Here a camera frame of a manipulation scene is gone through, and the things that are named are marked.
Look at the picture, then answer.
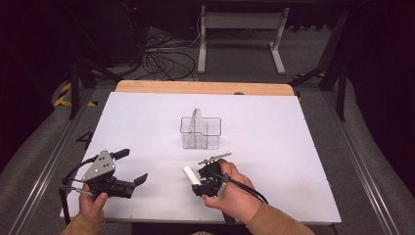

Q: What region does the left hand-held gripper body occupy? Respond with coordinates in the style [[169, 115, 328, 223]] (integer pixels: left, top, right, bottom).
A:
[[81, 149, 136, 200]]

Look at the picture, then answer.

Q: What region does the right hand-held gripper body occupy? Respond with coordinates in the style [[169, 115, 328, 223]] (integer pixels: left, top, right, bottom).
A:
[[191, 152, 233, 199]]

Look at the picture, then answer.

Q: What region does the white eraser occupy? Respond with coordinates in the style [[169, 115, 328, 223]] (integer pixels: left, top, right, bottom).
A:
[[182, 165, 201, 186]]

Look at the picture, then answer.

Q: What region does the clear plastic pen organizer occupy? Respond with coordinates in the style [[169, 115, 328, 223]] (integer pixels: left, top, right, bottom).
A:
[[179, 116, 222, 151]]

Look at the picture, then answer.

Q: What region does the white pen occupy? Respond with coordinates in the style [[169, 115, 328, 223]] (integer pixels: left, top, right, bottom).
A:
[[190, 108, 206, 146]]

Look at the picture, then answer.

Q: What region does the person's right hand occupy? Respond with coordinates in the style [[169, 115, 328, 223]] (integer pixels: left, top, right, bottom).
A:
[[202, 159, 263, 224]]

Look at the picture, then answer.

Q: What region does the person's left hand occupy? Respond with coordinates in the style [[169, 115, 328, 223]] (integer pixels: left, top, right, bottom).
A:
[[78, 182, 110, 224]]

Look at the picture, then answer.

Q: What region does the black metal stand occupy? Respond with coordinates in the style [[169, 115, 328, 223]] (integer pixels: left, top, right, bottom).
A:
[[288, 9, 350, 121], [63, 6, 123, 120]]

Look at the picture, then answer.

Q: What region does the yellow black hazard tape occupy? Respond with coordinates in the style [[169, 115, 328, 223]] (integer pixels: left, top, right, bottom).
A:
[[53, 81, 98, 108]]

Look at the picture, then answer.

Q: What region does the wooden table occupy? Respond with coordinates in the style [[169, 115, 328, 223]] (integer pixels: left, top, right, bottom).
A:
[[115, 79, 296, 97]]

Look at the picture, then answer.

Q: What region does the white paper mat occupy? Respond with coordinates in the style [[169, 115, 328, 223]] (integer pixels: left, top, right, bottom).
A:
[[59, 91, 343, 225]]

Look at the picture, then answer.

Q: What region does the black equipment rack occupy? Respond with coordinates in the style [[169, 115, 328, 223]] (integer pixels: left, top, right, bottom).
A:
[[107, 0, 148, 65]]

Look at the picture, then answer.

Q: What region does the right hand-held gripper cable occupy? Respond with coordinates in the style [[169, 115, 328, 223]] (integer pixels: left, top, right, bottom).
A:
[[213, 171, 269, 226]]

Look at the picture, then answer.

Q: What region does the hand-held gripper cable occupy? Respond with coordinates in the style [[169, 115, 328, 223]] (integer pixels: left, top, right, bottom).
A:
[[213, 171, 269, 226], [58, 156, 99, 226]]

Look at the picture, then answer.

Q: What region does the left hand-held gripper cable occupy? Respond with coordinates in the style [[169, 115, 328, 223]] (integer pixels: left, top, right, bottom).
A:
[[58, 156, 99, 226]]

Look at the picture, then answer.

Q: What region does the aluminium floor rail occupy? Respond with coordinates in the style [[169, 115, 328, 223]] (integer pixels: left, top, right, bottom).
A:
[[8, 87, 96, 235], [321, 91, 402, 235]]

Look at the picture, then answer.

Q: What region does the tangle of black floor cables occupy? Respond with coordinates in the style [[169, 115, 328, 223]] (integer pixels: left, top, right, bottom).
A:
[[135, 19, 202, 81]]

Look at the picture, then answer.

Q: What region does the white metal stand frame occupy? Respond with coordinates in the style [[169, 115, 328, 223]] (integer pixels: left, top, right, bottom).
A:
[[196, 5, 291, 76]]

